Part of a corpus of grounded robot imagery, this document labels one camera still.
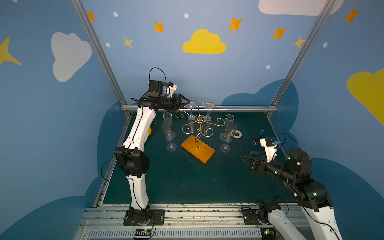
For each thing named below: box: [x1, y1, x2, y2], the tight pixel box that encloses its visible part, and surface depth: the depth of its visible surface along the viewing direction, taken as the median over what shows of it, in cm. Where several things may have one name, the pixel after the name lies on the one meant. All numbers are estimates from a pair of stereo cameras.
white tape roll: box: [233, 129, 242, 139], surface depth 110 cm
